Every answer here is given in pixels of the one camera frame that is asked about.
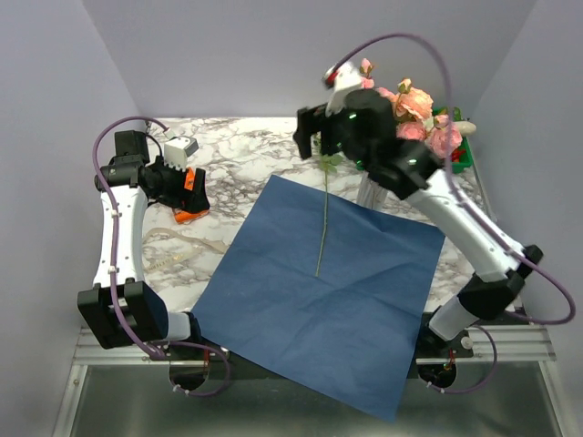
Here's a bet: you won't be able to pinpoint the white rose stem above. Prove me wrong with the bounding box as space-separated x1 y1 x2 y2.
312 134 343 277

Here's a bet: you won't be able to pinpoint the black mounting base plate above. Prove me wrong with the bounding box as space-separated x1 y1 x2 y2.
93 311 477 381

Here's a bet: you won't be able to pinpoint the white radish toy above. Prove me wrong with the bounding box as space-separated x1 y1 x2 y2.
456 120 477 137

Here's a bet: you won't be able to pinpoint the aluminium rail frame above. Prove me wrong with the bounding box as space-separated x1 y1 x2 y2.
54 325 578 436

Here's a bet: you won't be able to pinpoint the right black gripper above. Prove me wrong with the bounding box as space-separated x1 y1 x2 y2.
293 101 374 172

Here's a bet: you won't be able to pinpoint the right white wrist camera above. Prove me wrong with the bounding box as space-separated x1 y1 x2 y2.
322 61 363 117

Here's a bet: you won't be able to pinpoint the white ribbed ceramic vase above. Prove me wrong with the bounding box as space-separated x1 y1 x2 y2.
356 172 388 210

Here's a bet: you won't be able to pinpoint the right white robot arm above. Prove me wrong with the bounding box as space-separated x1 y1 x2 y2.
293 89 543 357

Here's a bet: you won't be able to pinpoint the peach rose stem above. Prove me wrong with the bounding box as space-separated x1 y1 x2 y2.
392 78 434 121

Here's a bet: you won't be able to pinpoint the pink rose bunch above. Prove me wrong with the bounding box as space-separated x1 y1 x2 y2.
396 114 462 158

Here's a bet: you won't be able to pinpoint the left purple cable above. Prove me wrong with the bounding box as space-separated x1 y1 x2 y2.
92 116 232 398

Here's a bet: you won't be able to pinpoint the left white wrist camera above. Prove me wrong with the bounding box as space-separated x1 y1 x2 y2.
163 137 199 170

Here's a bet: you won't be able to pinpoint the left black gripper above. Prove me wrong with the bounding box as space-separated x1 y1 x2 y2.
148 156 210 213

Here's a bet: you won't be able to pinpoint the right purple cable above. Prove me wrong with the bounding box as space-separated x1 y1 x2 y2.
325 32 578 395

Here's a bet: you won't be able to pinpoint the orange snack packet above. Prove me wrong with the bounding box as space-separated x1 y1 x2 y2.
174 167 210 225

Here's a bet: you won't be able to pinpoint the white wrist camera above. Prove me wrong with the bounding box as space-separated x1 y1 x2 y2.
163 137 199 170
322 61 363 117

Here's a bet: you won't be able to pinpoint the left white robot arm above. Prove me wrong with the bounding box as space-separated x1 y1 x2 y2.
77 130 210 360

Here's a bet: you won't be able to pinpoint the cream printed ribbon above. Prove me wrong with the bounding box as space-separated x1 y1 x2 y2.
140 226 229 274

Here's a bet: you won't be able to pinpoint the purple cable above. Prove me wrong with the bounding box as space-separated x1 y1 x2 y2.
92 116 232 398
325 32 578 395

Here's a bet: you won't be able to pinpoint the green plastic basket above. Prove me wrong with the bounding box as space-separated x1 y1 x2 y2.
433 107 474 174

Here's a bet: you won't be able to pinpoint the dark blue wrapping sheet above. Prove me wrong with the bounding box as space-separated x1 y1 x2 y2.
192 176 445 422

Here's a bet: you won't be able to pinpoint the red chili peppers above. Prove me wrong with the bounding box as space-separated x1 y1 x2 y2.
451 146 466 163

